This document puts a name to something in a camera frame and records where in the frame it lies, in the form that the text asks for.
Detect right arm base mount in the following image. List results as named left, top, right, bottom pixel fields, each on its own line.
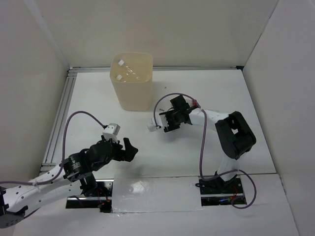
left=195, top=176, right=247, bottom=207

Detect clear bottle diagonal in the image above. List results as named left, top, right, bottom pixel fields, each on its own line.
left=118, top=59, right=140, bottom=77

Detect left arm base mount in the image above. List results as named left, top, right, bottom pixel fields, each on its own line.
left=65, top=179, right=114, bottom=213

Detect clear bottle white cap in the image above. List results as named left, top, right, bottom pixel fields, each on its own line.
left=147, top=124, right=157, bottom=132

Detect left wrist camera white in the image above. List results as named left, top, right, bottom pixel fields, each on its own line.
left=102, top=123, right=121, bottom=143

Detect aluminium frame rail left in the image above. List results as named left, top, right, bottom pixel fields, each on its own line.
left=41, top=69, right=77, bottom=172

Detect beige plastic bin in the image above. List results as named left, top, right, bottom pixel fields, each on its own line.
left=110, top=53, right=153, bottom=111

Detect aluminium frame rail back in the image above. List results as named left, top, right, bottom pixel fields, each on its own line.
left=68, top=66, right=244, bottom=73

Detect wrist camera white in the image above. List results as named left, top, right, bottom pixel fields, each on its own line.
left=149, top=116, right=168, bottom=132
left=102, top=123, right=121, bottom=143

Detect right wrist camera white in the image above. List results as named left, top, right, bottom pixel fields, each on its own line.
left=149, top=116, right=168, bottom=132

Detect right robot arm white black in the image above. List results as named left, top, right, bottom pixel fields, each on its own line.
left=152, top=93, right=256, bottom=193

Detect aluminium frame rail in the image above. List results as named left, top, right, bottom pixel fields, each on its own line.
left=41, top=69, right=77, bottom=172
left=68, top=66, right=244, bottom=73

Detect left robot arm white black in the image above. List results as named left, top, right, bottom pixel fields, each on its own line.
left=0, top=138, right=138, bottom=229

